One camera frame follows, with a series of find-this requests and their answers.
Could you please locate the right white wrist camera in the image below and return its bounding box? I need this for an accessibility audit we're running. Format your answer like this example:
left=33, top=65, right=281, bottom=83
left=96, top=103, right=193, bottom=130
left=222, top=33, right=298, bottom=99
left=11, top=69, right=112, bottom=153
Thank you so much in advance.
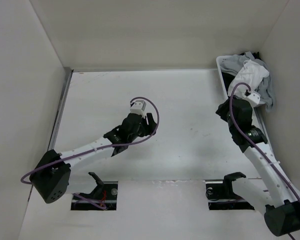
left=243, top=91, right=260, bottom=108

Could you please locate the black tank top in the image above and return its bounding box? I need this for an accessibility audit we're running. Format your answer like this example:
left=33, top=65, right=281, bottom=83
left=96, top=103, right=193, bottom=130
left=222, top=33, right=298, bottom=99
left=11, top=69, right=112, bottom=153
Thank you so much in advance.
left=220, top=51, right=260, bottom=92

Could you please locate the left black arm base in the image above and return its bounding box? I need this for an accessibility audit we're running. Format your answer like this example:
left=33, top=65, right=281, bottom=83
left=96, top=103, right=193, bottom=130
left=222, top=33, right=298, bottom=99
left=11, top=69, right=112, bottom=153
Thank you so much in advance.
left=70, top=172, right=119, bottom=211

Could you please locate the white tank top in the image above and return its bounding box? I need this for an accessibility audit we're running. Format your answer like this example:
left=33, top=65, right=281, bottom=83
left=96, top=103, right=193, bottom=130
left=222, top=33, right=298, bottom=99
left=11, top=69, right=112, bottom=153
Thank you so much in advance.
left=227, top=60, right=270, bottom=97

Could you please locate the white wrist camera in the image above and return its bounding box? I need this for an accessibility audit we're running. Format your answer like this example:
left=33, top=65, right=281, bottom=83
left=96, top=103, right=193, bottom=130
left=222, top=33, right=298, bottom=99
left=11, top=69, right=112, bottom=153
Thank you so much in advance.
left=130, top=99, right=147, bottom=118
left=243, top=91, right=260, bottom=108

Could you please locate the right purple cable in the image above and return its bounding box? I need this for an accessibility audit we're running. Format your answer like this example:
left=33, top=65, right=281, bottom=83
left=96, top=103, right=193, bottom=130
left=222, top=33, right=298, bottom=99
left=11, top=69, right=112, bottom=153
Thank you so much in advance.
left=229, top=82, right=300, bottom=240

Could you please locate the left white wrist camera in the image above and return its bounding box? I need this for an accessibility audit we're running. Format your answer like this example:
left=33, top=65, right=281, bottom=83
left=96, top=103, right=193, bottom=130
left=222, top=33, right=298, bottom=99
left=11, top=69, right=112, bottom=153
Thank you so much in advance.
left=130, top=99, right=147, bottom=118

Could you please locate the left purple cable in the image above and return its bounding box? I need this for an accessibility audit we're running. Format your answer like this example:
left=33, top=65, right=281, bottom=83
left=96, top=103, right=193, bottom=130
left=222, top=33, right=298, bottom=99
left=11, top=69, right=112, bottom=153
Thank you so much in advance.
left=20, top=96, right=160, bottom=210

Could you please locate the grey tank top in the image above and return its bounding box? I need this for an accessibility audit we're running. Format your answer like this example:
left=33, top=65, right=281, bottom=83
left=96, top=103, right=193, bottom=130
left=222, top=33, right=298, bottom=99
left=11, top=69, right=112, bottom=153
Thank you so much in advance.
left=219, top=55, right=276, bottom=113

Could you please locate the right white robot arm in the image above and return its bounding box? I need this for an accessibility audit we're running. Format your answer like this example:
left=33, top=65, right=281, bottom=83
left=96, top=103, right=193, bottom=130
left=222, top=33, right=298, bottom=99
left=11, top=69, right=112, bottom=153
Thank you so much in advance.
left=215, top=97, right=300, bottom=237

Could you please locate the purple cable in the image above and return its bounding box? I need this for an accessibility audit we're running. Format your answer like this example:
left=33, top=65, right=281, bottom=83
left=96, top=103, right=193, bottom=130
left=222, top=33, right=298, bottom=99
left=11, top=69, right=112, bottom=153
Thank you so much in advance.
left=229, top=82, right=300, bottom=240
left=20, top=96, right=160, bottom=210

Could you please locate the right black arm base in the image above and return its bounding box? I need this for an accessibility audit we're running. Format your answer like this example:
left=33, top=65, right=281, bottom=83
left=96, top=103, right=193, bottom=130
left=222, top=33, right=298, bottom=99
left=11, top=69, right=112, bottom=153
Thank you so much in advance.
left=205, top=172, right=255, bottom=211

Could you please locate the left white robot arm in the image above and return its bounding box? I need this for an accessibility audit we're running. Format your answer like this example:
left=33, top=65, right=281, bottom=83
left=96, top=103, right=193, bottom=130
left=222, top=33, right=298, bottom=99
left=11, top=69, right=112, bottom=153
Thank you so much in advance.
left=29, top=113, right=158, bottom=204

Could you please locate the white plastic laundry basket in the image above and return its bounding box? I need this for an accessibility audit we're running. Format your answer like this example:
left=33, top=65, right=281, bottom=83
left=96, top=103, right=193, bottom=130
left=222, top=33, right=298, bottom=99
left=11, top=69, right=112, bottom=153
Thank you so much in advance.
left=215, top=54, right=275, bottom=156

